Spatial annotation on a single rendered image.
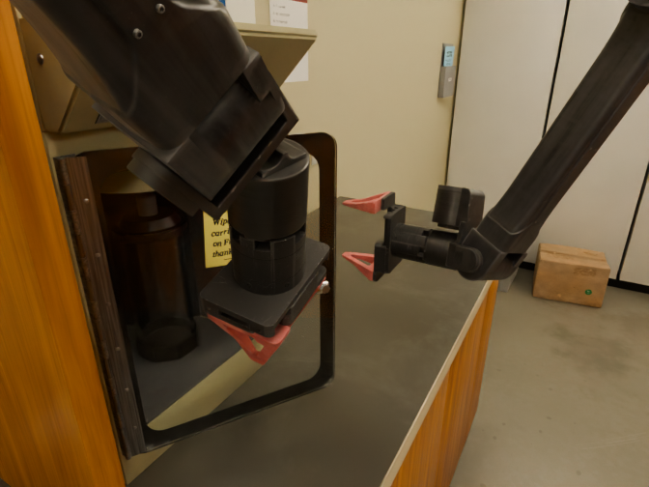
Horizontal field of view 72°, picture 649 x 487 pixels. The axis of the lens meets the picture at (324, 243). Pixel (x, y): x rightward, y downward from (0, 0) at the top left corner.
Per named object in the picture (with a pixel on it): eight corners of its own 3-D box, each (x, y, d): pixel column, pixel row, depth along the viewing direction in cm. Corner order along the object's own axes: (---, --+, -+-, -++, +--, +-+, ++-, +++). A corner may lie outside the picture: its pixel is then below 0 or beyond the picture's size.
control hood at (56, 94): (42, 132, 42) (14, 14, 38) (255, 104, 68) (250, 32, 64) (121, 143, 37) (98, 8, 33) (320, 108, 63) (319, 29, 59)
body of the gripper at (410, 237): (395, 203, 75) (438, 210, 72) (392, 258, 79) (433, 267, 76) (380, 214, 70) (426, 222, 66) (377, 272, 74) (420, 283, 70)
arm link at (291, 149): (261, 176, 26) (328, 144, 29) (191, 131, 29) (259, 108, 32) (264, 263, 30) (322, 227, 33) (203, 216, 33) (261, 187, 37)
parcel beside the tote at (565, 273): (531, 297, 298) (538, 258, 287) (531, 276, 326) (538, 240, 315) (601, 310, 283) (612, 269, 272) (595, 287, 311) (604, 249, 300)
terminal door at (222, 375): (131, 454, 59) (64, 152, 44) (332, 381, 73) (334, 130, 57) (132, 458, 59) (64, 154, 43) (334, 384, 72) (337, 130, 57)
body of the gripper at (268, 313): (199, 311, 35) (185, 240, 30) (268, 237, 42) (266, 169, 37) (271, 344, 33) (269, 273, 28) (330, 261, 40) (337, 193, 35)
